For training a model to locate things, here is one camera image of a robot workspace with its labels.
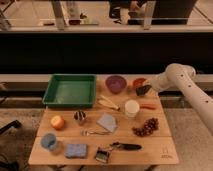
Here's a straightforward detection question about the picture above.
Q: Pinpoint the orange fruit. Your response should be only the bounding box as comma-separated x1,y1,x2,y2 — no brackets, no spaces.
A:
50,115,65,130

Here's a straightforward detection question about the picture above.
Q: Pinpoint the white lidded jar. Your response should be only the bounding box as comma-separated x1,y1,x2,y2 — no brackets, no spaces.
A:
124,100,140,118

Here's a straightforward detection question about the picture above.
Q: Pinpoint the orange carrot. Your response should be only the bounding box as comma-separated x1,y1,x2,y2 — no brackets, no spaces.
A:
140,104,157,110

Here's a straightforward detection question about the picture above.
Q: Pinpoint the blue folded cloth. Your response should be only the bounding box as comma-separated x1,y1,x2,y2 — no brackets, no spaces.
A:
97,114,117,133

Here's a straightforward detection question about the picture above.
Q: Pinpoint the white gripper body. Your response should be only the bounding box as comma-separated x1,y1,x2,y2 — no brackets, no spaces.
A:
150,72,173,92

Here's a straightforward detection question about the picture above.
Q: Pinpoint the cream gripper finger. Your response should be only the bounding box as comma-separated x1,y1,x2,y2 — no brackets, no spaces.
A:
142,79,151,86

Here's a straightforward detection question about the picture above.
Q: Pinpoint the blue sponge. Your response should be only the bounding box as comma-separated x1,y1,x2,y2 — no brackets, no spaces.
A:
64,144,87,158

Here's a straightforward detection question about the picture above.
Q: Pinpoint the person in background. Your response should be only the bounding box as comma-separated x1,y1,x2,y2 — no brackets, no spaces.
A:
108,0,148,21

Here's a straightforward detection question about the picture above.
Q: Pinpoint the green plastic tray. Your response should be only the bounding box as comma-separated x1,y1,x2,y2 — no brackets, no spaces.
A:
42,74,96,108

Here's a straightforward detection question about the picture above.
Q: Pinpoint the red bowl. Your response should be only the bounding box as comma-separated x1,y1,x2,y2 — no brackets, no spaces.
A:
132,78,146,90

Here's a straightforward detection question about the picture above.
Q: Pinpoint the red grape bunch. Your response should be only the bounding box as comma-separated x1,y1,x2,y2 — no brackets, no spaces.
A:
132,118,159,137

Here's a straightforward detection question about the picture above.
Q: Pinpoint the black eraser block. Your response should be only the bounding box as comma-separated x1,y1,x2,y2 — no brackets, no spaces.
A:
136,85,152,96

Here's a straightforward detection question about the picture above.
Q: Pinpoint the blue lidded cup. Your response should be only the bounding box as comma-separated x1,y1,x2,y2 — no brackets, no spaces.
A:
40,133,58,151

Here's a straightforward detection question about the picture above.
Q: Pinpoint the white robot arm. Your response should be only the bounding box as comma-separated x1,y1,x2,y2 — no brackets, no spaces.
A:
148,63,213,136

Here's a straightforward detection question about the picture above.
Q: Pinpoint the purple bowl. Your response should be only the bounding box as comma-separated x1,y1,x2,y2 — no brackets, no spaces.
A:
105,75,127,94

